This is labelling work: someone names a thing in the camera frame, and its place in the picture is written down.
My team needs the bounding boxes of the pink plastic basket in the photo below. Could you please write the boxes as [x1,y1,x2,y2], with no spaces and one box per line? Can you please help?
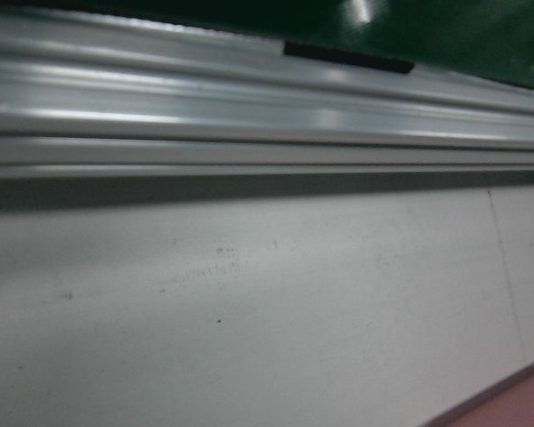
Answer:
[422,353,534,427]

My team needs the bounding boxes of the green conveyor belt aluminium rails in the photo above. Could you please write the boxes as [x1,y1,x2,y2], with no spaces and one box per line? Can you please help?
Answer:
[0,0,534,181]

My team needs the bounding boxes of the black flat strip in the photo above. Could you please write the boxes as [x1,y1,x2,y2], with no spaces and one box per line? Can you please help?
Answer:
[282,40,416,75]

